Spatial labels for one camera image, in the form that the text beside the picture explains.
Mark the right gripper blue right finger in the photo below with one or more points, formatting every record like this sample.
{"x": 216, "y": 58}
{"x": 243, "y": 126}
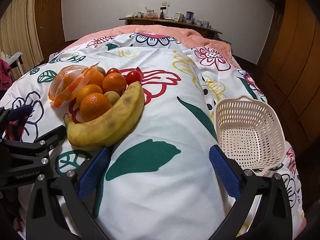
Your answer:
{"x": 227, "y": 176}

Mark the red tomato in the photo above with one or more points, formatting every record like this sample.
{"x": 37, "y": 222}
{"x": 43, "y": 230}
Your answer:
{"x": 133, "y": 76}
{"x": 112, "y": 71}

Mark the white kettle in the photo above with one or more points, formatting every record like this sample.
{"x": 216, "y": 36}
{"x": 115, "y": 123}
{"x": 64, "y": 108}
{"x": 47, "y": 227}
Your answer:
{"x": 177, "y": 16}

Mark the wooden sideboard table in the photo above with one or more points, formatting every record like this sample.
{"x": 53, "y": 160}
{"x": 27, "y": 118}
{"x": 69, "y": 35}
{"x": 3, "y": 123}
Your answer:
{"x": 209, "y": 33}

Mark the white plastic perforated basket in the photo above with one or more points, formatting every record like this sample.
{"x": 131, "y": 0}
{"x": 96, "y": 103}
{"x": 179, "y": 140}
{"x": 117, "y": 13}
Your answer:
{"x": 249, "y": 132}

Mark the blue white jug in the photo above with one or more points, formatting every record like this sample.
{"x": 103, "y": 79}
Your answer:
{"x": 189, "y": 17}

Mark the brown wooden door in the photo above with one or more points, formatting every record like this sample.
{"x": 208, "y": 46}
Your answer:
{"x": 48, "y": 16}

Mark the beige curtain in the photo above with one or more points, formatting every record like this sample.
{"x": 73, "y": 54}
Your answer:
{"x": 19, "y": 33}

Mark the wooden wardrobe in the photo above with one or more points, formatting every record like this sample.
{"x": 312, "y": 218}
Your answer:
{"x": 288, "y": 71}

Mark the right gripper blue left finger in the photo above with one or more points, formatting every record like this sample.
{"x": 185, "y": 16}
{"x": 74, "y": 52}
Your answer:
{"x": 91, "y": 172}

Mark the orange mandarin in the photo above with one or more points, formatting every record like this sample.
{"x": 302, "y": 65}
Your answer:
{"x": 114, "y": 82}
{"x": 93, "y": 106}
{"x": 85, "y": 91}

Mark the orange bag of fruit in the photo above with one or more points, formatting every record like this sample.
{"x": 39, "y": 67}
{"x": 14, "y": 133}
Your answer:
{"x": 68, "y": 82}

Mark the green kiwi fruit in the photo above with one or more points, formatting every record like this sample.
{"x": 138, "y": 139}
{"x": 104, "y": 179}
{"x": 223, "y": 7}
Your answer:
{"x": 112, "y": 96}
{"x": 101, "y": 70}

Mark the yellow banana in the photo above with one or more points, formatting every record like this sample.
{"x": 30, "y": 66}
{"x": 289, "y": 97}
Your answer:
{"x": 110, "y": 127}

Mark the pink blanket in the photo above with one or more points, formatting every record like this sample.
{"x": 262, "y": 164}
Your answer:
{"x": 188, "y": 37}

